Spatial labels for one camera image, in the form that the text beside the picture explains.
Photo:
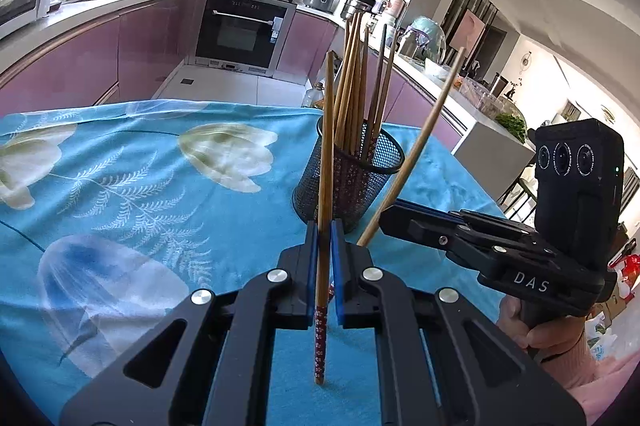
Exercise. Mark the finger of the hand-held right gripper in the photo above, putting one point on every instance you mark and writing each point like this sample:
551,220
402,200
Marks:
490,226
415,223

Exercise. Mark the plastic bottle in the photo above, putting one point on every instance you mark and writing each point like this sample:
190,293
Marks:
312,97

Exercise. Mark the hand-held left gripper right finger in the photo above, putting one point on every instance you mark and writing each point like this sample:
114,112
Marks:
339,256

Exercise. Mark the steel pot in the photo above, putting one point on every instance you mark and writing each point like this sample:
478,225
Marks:
355,8

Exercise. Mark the person's right forearm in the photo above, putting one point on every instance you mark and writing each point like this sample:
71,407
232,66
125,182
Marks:
590,371

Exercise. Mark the clear plastic container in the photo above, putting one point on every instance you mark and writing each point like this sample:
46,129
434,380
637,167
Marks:
477,93

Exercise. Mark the bunch of wooden chopsticks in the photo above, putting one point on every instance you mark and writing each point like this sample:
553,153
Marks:
352,106

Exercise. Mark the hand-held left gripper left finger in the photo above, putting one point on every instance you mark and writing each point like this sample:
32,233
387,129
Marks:
311,256

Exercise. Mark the black mesh utensil holder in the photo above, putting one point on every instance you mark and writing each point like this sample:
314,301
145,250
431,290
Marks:
350,196

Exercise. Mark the green glass food cover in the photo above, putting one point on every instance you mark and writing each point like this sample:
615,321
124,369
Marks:
425,38

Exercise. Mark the red plastic bag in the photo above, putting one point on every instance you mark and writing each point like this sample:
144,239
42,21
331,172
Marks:
627,271

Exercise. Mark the purple kitchen cabinet with sink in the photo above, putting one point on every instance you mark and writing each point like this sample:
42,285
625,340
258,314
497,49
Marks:
100,46

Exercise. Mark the red-patterned wooden chopstick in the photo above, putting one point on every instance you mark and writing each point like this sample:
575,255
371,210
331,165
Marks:
425,131
326,156

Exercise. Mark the person's right hand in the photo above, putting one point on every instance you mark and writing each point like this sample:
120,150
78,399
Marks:
560,333

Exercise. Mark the purple cabinet with appliances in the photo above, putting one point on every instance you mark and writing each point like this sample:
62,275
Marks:
300,41

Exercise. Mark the black built-in oven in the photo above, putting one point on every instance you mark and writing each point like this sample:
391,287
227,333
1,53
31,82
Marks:
235,31

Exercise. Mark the blue floral tablecloth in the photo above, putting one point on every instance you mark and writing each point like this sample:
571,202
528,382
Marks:
150,186

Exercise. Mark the dining chair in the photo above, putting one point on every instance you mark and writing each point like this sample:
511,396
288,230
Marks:
520,193

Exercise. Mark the green leafy vegetables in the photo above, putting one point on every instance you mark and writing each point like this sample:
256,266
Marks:
511,125

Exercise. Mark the pink kettle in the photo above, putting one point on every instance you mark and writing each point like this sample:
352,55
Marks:
396,10

